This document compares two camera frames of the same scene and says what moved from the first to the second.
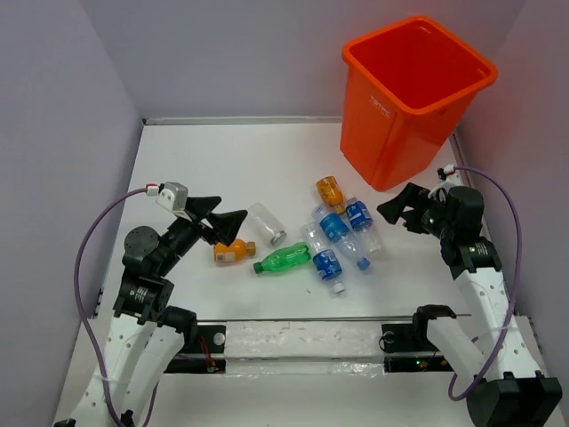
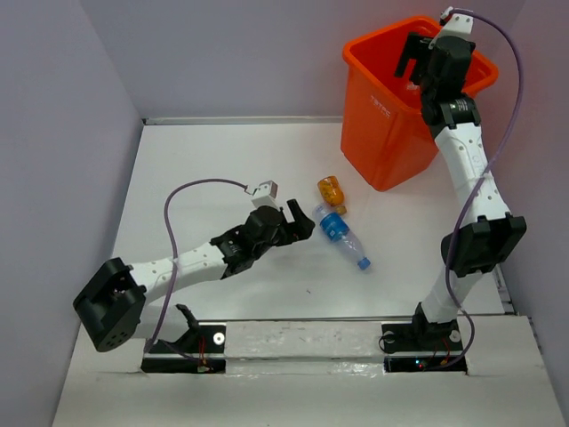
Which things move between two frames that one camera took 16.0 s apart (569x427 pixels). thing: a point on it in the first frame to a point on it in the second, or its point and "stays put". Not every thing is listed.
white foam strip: [304, 341] stays put
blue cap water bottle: [334, 228] stays put
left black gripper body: [181, 235] to [276, 238]
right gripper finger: [393, 209] to [416, 47]
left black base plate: [208, 356] stays put
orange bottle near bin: [332, 193] stays put
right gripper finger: [416, 195] to [418, 72]
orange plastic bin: [404, 90] stays put
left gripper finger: [199, 207] to [288, 214]
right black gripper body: [431, 219] to [428, 78]
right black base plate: [412, 338] stays put
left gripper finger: [225, 226] to [295, 210]
